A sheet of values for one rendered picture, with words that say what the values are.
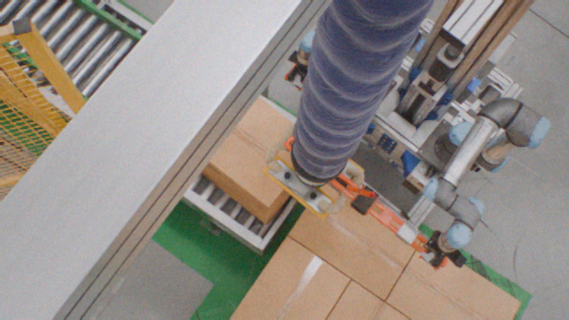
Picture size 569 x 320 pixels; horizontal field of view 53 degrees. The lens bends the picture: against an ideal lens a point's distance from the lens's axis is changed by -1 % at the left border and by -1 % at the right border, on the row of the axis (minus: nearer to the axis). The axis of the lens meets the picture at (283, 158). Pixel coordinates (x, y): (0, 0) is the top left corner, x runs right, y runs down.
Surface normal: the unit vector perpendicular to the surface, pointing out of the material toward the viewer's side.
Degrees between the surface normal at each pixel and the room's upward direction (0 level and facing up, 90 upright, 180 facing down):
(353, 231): 0
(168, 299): 0
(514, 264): 0
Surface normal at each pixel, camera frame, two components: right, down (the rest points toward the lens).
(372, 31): 0.04, 0.81
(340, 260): 0.05, -0.30
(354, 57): -0.24, 0.83
